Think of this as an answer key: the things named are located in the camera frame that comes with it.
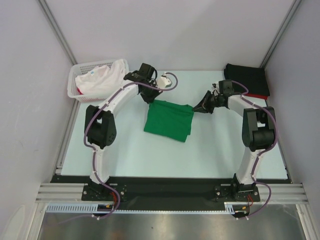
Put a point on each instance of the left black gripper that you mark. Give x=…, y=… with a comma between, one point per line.
x=149, y=99

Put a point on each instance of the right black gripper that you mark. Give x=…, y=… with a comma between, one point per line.
x=204, y=106

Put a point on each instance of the green t shirt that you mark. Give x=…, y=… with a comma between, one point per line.
x=169, y=120

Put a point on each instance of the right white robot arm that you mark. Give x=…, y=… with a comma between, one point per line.
x=259, y=127

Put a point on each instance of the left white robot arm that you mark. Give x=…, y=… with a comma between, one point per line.
x=100, y=127

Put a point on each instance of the white t shirt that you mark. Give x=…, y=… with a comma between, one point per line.
x=102, y=79

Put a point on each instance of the folded black t shirt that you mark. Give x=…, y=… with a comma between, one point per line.
x=254, y=79

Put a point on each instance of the folded red t shirt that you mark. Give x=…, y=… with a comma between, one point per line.
x=258, y=96

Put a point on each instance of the red t shirt in basket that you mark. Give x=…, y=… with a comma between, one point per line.
x=80, y=91

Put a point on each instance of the white plastic laundry basket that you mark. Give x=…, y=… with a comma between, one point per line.
x=83, y=68

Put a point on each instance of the black front mat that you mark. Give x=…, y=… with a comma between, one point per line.
x=167, y=205

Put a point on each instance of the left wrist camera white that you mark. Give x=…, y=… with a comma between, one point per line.
x=163, y=81

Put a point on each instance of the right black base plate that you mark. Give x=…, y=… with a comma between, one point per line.
x=237, y=192

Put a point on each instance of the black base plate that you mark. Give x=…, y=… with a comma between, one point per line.
x=237, y=192
x=97, y=193

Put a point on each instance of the right slotted cable duct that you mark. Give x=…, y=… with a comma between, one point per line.
x=238, y=209

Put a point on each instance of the slotted cable duct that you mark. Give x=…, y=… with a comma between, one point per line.
x=84, y=208
x=238, y=209

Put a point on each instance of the left aluminium corner post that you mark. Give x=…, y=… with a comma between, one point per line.
x=49, y=16

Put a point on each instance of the aluminium corner post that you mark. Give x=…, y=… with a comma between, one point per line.
x=296, y=4
x=49, y=16

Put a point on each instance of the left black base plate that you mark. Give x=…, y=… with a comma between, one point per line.
x=97, y=193

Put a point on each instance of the right aluminium corner post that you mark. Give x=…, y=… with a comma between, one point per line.
x=296, y=4

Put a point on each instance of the aluminium front rail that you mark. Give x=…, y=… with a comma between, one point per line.
x=72, y=192

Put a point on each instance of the left slotted cable duct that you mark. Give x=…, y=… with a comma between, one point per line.
x=84, y=208

